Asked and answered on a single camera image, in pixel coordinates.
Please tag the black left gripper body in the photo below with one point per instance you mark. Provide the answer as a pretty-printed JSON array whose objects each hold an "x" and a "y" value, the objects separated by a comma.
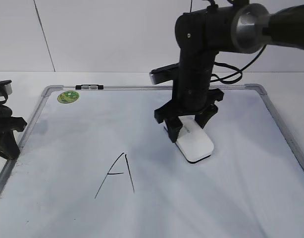
[{"x": 8, "y": 123}]

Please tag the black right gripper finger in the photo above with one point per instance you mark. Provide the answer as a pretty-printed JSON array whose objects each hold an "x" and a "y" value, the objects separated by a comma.
[
  {"x": 174, "y": 125},
  {"x": 206, "y": 115}
]

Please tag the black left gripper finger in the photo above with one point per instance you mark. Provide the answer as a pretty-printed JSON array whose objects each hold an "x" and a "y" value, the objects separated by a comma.
[{"x": 9, "y": 149}]

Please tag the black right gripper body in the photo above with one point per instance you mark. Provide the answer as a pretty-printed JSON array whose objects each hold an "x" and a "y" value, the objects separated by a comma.
[{"x": 191, "y": 95}]

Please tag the white rectangular board eraser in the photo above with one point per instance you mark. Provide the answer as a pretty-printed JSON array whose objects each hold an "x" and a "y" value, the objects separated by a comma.
[{"x": 193, "y": 142}]

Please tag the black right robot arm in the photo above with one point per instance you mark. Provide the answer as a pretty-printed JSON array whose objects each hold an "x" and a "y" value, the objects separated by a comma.
[{"x": 242, "y": 27}]

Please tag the black and white marker clip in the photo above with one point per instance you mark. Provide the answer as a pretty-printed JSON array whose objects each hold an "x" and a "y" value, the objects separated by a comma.
[{"x": 89, "y": 87}]

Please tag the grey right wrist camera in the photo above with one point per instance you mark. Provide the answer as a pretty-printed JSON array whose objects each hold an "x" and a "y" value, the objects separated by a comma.
[{"x": 164, "y": 74}]

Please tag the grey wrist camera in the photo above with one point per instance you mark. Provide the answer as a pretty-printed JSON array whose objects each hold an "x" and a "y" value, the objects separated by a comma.
[
  {"x": 164, "y": 74},
  {"x": 5, "y": 88}
]

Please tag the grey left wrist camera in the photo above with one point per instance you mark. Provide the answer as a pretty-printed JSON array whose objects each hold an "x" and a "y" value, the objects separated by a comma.
[{"x": 5, "y": 88}]

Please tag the white board with aluminium frame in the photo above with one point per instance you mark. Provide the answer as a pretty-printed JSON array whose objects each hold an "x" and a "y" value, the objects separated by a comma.
[{"x": 102, "y": 167}]

